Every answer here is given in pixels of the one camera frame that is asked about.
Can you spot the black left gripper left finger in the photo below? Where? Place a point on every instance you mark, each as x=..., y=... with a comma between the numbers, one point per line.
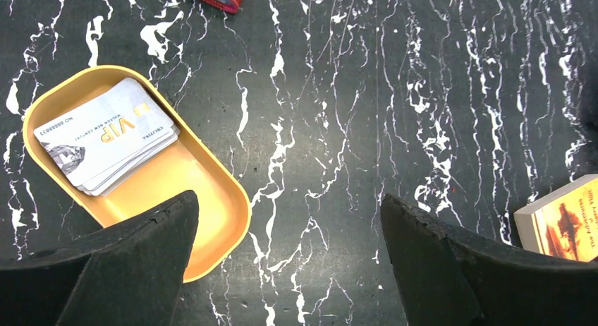
x=130, y=273

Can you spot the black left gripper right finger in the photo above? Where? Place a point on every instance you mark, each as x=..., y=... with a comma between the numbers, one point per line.
x=448, y=275

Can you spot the yellow oval tray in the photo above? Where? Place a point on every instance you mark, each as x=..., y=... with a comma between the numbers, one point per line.
x=187, y=164

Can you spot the silver VIP card stack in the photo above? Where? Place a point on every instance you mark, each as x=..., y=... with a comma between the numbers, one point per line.
x=99, y=144

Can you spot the orange paperback book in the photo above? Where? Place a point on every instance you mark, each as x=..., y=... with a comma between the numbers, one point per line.
x=563, y=223

